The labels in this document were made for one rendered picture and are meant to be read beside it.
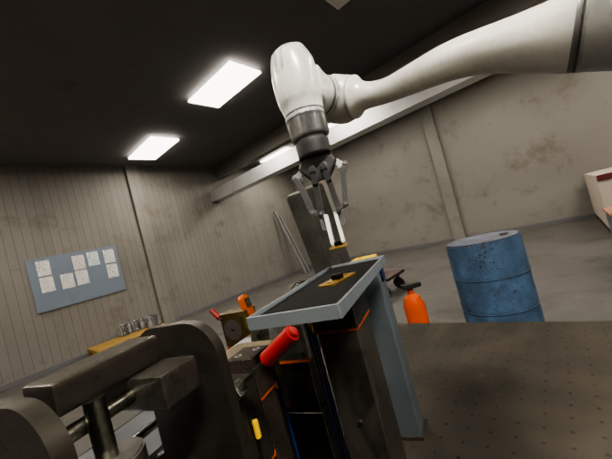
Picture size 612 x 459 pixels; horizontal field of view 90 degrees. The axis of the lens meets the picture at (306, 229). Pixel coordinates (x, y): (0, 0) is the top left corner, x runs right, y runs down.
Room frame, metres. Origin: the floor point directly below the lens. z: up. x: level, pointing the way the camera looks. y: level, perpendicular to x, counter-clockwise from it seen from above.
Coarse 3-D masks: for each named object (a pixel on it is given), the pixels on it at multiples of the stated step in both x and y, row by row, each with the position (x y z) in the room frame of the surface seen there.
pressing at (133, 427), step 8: (248, 336) 0.95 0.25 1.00; (136, 416) 0.60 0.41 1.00; (144, 416) 0.59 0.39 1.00; (152, 416) 0.58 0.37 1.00; (128, 424) 0.57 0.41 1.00; (136, 424) 0.56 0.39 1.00; (144, 424) 0.56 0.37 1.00; (120, 432) 0.55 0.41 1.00; (128, 432) 0.54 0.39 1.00; (136, 432) 0.54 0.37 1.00; (152, 432) 0.52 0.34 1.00; (152, 440) 0.50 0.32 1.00; (160, 440) 0.49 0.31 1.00; (152, 448) 0.47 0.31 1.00; (160, 448) 0.46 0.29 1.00; (80, 456) 0.51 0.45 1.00; (88, 456) 0.50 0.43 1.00; (152, 456) 0.45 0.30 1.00; (160, 456) 0.45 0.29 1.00
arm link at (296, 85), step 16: (288, 48) 0.64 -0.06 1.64; (304, 48) 0.65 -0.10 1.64; (272, 64) 0.66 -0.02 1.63; (288, 64) 0.63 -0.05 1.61; (304, 64) 0.64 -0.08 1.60; (272, 80) 0.67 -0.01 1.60; (288, 80) 0.63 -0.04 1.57; (304, 80) 0.63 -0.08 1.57; (320, 80) 0.66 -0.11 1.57; (288, 96) 0.64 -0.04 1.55; (304, 96) 0.63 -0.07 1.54; (320, 96) 0.66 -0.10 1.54; (288, 112) 0.65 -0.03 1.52
